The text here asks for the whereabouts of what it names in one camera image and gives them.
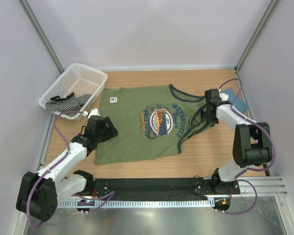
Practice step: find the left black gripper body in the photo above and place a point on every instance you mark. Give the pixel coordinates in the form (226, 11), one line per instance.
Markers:
(107, 133)

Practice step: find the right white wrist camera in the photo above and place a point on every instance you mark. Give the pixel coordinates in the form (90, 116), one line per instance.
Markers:
(223, 96)

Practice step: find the aluminium front rail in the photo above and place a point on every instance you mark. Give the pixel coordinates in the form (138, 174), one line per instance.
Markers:
(265, 186)

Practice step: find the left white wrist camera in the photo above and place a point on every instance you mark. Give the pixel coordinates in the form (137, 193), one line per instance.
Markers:
(93, 112)

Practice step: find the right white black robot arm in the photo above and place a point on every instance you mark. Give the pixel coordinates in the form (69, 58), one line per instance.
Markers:
(252, 146)

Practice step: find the green tank top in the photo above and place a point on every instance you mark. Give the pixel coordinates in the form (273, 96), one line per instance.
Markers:
(152, 122)

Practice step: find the blue tank top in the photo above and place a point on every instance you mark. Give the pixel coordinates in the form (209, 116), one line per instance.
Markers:
(239, 104)

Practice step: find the left aluminium frame post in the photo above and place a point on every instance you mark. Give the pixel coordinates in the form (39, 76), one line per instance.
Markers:
(41, 34)

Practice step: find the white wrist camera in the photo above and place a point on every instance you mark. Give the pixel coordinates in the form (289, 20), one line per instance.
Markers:
(223, 96)
(93, 112)

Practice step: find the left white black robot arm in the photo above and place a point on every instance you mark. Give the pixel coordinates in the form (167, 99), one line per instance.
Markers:
(41, 192)

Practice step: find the right aluminium frame post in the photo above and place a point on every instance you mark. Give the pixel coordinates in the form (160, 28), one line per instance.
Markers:
(270, 9)

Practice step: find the black white striped tank top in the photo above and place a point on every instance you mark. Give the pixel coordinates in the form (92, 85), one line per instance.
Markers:
(69, 103)

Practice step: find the aluminium frame post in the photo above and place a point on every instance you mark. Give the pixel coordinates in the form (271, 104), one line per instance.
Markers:
(41, 34)
(270, 9)

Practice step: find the white plastic laundry basket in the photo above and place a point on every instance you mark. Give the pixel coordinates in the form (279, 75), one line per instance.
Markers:
(79, 79)

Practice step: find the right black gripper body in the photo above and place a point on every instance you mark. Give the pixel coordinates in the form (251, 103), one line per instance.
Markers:
(209, 118)

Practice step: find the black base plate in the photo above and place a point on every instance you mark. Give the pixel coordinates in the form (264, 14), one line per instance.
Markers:
(163, 189)

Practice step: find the white slotted cable duct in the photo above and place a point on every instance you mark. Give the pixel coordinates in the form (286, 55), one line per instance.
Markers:
(79, 204)

